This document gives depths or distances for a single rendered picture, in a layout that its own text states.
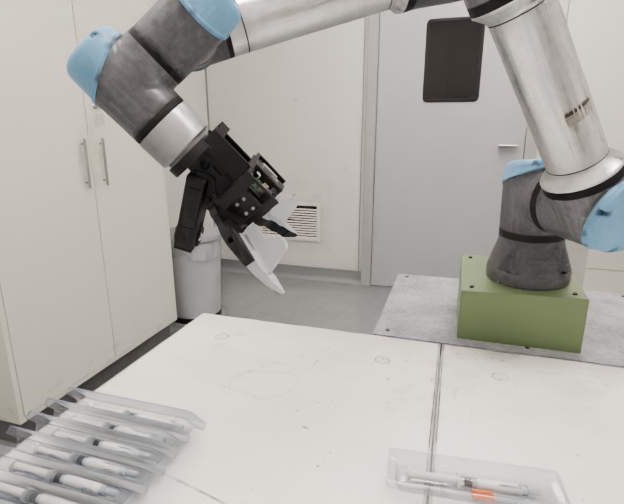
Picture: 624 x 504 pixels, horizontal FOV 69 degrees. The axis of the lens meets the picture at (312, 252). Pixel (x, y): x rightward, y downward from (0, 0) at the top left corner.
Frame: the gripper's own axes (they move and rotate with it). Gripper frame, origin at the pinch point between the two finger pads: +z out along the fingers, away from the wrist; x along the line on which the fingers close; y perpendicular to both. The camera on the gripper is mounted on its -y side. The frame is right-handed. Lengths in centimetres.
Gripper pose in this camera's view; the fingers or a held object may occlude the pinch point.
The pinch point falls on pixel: (287, 265)
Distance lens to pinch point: 64.0
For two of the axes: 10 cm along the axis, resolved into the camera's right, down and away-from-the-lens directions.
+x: 0.8, -5.2, 8.5
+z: 6.6, 6.7, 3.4
